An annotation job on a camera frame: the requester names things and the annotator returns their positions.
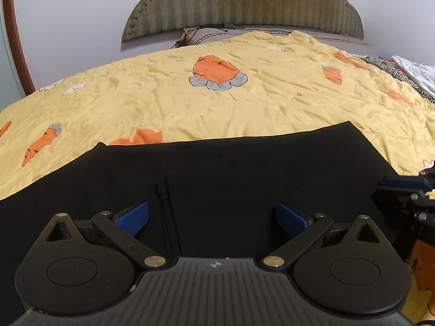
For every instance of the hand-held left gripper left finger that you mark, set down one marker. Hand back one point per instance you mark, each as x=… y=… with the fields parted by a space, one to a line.
x=132 y=218

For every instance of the yellow carrot printed blanket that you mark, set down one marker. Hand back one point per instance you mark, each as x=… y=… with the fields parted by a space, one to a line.
x=238 y=108

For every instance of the white patterned cloth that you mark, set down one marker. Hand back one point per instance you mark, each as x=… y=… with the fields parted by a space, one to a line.
x=421 y=69

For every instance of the zebra striped cloth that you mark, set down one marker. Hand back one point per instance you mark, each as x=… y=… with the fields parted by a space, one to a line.
x=384 y=65

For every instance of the black pants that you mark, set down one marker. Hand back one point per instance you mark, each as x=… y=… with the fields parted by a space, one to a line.
x=238 y=169

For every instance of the olive padded headboard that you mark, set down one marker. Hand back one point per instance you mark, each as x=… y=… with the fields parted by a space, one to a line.
x=238 y=3

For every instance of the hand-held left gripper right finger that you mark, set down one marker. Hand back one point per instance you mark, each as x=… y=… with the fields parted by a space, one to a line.
x=291 y=217

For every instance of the brown wooden door frame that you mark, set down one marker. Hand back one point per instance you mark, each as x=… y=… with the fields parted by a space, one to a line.
x=17 y=40

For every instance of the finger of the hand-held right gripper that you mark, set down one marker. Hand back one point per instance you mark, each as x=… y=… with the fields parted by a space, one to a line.
x=404 y=182
x=401 y=198

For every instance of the brown striped pillow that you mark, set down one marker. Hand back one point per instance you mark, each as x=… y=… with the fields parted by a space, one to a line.
x=200 y=35

